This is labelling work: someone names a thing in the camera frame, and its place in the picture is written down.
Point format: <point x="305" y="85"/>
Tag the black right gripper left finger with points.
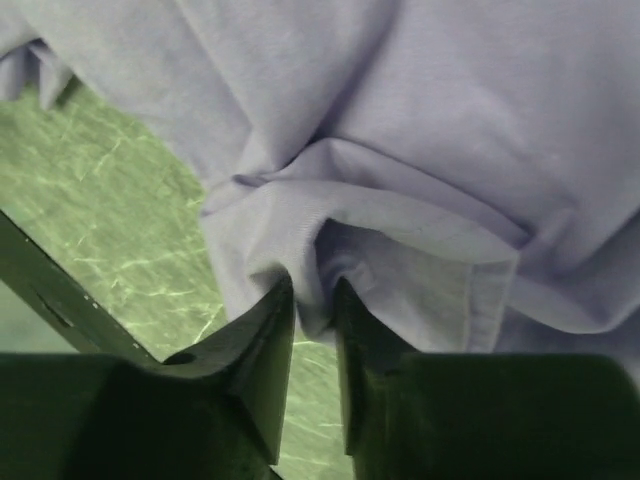
<point x="212" y="411"/>

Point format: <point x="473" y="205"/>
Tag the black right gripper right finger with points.
<point x="413" y="415"/>

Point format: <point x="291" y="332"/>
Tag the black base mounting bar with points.
<point x="61" y="301"/>

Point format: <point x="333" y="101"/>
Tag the purple t-shirt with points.
<point x="471" y="167"/>

